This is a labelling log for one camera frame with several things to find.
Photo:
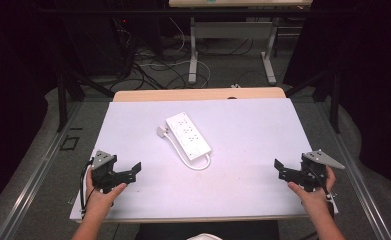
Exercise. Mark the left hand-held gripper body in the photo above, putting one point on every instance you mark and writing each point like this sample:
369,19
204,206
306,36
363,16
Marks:
103,171

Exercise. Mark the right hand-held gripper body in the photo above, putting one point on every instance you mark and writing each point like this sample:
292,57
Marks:
316,170

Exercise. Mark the person's right hand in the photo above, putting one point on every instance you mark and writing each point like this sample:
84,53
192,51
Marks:
313,196

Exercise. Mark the person's left hand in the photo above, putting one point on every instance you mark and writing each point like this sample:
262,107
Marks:
100,200

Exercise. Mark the white table mat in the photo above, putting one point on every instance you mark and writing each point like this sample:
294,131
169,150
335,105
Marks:
243,160

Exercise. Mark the white power plug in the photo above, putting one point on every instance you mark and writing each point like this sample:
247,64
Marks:
162,131

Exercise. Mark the white power strip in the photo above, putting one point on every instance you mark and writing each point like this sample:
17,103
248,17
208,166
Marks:
188,135

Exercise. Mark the black metal stand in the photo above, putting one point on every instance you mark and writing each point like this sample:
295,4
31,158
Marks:
63,100
333,100

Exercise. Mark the wooden table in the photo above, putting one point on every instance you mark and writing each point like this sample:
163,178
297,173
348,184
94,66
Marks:
183,94

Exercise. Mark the person's dark clothing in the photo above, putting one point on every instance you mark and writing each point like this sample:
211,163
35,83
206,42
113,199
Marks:
216,228

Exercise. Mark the white cloth piece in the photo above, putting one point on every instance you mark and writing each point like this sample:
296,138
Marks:
204,237

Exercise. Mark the dark equipment cabinet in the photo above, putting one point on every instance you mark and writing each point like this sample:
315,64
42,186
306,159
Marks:
93,43

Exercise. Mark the white-legged background desk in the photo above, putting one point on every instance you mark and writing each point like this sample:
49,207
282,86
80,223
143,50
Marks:
233,30

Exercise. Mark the black floor socket frame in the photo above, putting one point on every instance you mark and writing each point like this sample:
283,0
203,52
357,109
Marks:
69,143

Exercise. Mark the metal floor rail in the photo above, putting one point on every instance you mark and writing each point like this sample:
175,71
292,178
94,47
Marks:
33,176
363,186

